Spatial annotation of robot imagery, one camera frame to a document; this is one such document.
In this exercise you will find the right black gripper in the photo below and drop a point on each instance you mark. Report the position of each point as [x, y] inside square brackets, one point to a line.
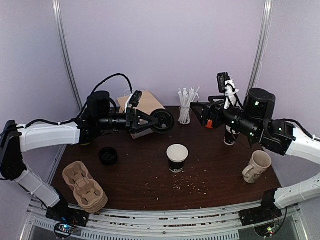
[208, 114]

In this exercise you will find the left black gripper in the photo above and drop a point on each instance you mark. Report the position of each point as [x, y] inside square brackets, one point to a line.
[131, 113]

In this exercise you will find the black plastic cup lid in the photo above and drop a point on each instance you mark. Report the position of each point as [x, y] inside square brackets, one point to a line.
[165, 121]

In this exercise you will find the brown paper takeout bag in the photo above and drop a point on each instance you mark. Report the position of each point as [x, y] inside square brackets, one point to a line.
[147, 104]

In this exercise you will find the black paper coffee cup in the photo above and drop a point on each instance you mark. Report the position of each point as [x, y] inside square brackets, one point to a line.
[177, 155]

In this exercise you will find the brown pulp cup carrier stack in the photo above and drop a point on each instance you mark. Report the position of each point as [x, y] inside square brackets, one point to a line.
[87, 192]

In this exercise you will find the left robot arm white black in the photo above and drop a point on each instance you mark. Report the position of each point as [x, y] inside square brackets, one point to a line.
[99, 114]

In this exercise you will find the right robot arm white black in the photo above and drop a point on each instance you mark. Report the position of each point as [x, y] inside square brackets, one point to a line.
[254, 120]

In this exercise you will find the glass jar of straws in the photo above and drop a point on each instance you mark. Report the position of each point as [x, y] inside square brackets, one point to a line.
[186, 97]

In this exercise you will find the orange small bowl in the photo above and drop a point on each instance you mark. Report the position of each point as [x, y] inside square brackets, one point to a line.
[209, 124]

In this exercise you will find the stack of paper cups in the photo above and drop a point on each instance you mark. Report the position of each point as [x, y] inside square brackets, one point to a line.
[230, 136]

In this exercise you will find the green small bowl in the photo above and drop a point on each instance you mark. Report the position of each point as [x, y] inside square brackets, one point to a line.
[85, 143]

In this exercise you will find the beige ceramic mug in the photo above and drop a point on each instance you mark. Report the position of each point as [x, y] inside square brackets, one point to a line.
[259, 163]

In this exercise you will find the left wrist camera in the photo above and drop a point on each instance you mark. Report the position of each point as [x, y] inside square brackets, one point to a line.
[134, 99]

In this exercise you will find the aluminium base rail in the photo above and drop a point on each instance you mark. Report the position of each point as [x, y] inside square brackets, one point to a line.
[217, 223]

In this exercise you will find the right aluminium frame post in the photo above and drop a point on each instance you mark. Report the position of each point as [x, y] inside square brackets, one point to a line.
[261, 45]

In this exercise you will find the aluminium frame post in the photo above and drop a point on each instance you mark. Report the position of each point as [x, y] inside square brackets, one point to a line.
[261, 45]
[65, 53]

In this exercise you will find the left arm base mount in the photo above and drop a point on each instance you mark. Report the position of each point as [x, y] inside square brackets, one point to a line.
[68, 219]

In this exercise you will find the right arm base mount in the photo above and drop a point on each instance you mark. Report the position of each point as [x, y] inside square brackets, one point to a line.
[264, 218]

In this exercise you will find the left aluminium frame post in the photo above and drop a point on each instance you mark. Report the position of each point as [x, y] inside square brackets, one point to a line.
[65, 53]

